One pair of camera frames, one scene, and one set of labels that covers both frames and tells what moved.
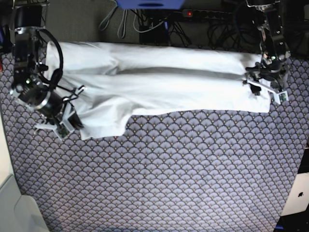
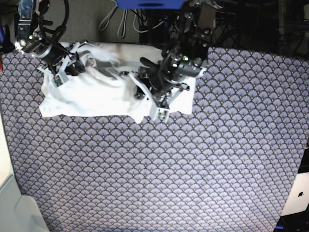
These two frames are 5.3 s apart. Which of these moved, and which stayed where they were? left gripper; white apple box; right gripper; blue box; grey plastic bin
Moved: right gripper; left gripper
Stayed: white apple box; blue box; grey plastic bin
